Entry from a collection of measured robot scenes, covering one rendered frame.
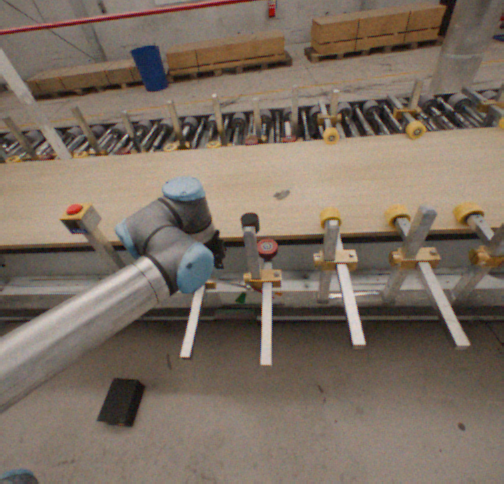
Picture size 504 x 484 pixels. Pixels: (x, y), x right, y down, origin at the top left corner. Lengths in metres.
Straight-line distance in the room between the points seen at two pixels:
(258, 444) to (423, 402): 0.87
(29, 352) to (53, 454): 1.64
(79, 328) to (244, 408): 1.37
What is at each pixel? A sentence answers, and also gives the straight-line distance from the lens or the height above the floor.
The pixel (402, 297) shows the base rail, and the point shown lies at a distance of 1.23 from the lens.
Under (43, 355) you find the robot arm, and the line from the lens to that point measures 0.48.
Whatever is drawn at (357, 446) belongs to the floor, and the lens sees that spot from 1.73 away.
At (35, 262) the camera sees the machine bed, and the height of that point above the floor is 0.73.
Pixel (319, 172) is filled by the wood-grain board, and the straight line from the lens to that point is 1.42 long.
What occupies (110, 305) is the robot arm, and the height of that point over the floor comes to 1.35.
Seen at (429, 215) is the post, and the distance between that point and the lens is 0.87.
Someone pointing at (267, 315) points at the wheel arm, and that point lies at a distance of 0.94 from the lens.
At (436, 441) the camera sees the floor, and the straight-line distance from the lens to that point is 1.84.
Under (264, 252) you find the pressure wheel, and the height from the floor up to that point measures 0.91.
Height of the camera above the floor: 1.69
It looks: 45 degrees down
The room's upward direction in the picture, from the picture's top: 9 degrees counter-clockwise
